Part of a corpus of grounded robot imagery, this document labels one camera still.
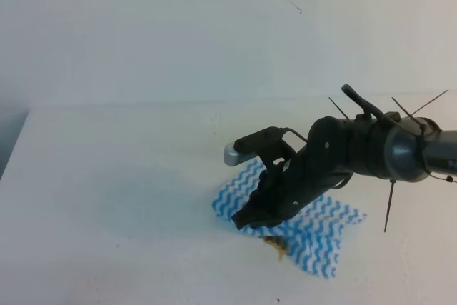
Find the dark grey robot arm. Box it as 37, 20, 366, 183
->
224, 85, 456, 229

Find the blue white wavy rag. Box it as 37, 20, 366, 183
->
211, 158, 367, 279

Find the brown coffee stain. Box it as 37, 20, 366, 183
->
262, 236, 289, 261

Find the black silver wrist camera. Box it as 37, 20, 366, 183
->
224, 126, 296, 169

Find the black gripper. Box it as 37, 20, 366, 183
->
231, 146, 352, 230

